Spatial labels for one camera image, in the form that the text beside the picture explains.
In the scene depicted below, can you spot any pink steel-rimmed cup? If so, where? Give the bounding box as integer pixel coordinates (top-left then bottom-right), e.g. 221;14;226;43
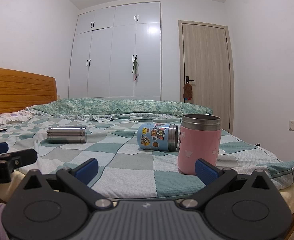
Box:
177;114;222;175

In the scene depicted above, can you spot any blue cartoon sticker cup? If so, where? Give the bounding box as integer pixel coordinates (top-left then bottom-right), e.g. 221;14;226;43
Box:
137;123;179;152

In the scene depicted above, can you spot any stainless steel cylinder cup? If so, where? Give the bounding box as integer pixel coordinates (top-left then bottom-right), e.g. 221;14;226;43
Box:
46;127;87;144

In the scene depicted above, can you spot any purple floral pillow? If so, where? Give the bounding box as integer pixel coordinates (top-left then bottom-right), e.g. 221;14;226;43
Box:
0;110;35;126

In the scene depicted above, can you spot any wooden headboard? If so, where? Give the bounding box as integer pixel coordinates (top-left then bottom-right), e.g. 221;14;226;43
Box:
0;68;58;113

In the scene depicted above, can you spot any checkered green bed blanket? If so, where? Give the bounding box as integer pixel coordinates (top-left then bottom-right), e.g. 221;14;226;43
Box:
0;115;294;199

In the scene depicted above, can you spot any green floral quilt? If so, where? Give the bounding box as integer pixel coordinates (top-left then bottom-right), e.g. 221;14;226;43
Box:
26;98;213;122

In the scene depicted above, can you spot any brown plush toy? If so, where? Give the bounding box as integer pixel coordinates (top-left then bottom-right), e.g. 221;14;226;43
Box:
183;83;193;100

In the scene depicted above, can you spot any white wardrobe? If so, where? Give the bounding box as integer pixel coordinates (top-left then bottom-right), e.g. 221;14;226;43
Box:
68;2;161;100

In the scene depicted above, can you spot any green hanging ornament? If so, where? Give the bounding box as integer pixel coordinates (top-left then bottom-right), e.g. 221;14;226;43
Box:
132;55;138;82

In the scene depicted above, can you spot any beige wooden door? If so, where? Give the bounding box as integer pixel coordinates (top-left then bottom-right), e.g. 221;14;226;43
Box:
178;20;235;133

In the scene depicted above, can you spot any black door handle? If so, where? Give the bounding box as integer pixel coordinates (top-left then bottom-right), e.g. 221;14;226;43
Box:
185;76;194;83

